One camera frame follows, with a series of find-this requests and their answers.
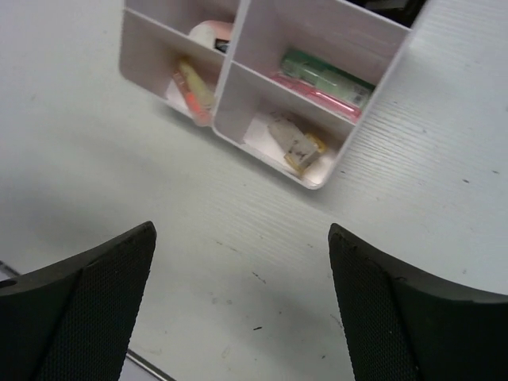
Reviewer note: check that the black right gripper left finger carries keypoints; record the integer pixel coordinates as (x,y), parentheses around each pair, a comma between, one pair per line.
(73,319)

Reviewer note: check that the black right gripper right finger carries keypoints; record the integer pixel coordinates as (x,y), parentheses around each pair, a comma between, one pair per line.
(403,323)

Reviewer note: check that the pink highlighter pen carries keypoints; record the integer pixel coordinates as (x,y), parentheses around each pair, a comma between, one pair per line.
(335,105)

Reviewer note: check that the grey eraser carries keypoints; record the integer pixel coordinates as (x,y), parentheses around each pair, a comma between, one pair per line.
(284,131)

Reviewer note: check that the orange pink pen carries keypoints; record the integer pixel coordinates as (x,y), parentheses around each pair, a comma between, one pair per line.
(198,113)

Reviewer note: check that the yellow pen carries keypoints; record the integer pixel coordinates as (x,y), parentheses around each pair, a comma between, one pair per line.
(196,84)

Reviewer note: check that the mint green correction tape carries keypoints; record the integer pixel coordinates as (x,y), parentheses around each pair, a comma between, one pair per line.
(327,78)

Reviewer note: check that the pink mini stapler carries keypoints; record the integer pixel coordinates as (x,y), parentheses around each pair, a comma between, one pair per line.
(213,34)

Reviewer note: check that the white right organizer tray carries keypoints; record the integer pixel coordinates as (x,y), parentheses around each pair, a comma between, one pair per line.
(347,36)

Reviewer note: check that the white organizer tray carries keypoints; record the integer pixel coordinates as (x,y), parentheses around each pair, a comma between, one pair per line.
(347,36)
(154,37)

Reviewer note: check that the white left organizer tray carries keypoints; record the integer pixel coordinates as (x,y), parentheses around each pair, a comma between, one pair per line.
(154,37)

